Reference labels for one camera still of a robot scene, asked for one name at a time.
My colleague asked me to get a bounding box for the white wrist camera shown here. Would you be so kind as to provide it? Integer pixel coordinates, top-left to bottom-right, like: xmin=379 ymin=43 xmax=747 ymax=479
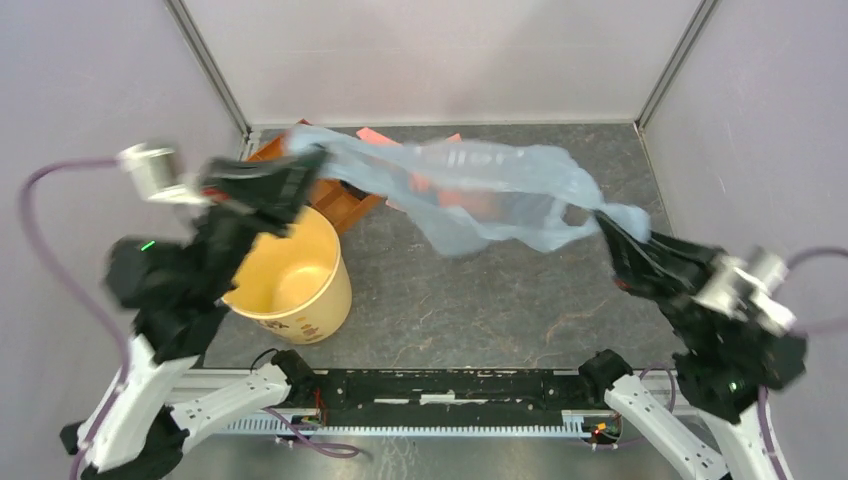
xmin=693 ymin=247 xmax=796 ymax=337
xmin=116 ymin=142 xmax=210 ymax=206

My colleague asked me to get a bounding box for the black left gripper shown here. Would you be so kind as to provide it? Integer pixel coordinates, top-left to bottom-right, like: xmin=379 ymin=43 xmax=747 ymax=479
xmin=200 ymin=143 xmax=345 ymax=292

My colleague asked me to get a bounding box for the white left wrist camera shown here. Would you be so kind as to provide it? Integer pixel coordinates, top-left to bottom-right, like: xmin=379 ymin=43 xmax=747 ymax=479
xmin=116 ymin=142 xmax=210 ymax=206

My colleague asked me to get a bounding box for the light blue plastic trash bag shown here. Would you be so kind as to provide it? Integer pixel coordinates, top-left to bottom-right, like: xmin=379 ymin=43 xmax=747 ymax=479
xmin=285 ymin=125 xmax=650 ymax=256

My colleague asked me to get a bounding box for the pink cloth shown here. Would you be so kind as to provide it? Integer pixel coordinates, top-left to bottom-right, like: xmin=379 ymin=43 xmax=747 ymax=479
xmin=355 ymin=127 xmax=498 ymax=213

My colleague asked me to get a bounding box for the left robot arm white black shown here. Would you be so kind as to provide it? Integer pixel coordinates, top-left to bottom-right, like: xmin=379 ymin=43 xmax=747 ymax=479
xmin=60 ymin=144 xmax=329 ymax=479

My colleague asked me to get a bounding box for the aluminium slotted cable rail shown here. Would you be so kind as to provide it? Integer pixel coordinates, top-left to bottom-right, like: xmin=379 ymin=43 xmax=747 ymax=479
xmin=216 ymin=411 xmax=592 ymax=440

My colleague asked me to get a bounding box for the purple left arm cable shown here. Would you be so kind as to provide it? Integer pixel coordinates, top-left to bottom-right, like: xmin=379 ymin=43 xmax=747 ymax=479
xmin=17 ymin=157 xmax=134 ymax=480

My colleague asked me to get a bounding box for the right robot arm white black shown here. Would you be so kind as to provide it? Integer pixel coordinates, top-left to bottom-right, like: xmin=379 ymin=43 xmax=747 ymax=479
xmin=577 ymin=211 xmax=808 ymax=479

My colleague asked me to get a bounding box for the orange compartment tray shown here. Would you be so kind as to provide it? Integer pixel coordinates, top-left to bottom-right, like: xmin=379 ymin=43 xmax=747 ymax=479
xmin=247 ymin=130 xmax=385 ymax=235

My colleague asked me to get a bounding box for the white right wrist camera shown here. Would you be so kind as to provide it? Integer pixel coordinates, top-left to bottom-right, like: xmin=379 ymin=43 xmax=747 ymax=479
xmin=693 ymin=247 xmax=796 ymax=337

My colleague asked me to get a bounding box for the yellow trash bin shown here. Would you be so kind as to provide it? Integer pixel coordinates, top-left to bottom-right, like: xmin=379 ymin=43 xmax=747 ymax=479
xmin=223 ymin=207 xmax=352 ymax=345

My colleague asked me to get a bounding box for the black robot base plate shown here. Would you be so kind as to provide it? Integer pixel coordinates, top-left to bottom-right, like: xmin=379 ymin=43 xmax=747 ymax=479
xmin=278 ymin=369 xmax=608 ymax=428

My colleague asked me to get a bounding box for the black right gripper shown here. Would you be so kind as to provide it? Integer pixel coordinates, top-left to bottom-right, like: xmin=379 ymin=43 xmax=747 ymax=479
xmin=586 ymin=197 xmax=716 ymax=345

